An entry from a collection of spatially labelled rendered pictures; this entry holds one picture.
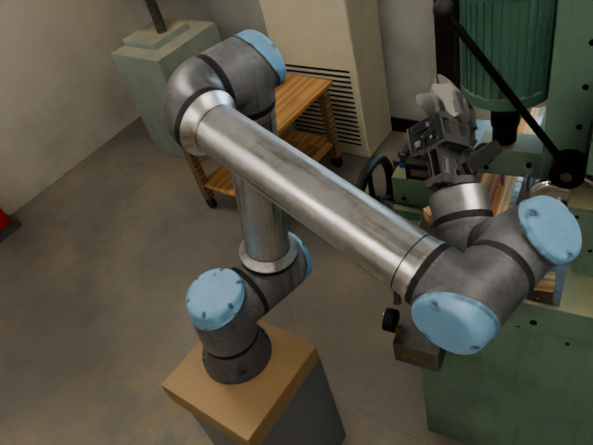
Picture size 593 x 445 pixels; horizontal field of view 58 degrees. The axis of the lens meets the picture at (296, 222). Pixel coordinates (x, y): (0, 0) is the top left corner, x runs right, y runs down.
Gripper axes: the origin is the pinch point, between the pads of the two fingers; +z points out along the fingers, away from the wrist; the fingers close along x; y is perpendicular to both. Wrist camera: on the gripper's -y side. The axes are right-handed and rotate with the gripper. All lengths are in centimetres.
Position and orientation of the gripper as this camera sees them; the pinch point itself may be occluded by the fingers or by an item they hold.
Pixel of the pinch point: (441, 83)
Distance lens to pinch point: 97.3
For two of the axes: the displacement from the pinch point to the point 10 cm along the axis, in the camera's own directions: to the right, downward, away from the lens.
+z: -1.1, -9.5, 2.9
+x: -5.7, 3.0, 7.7
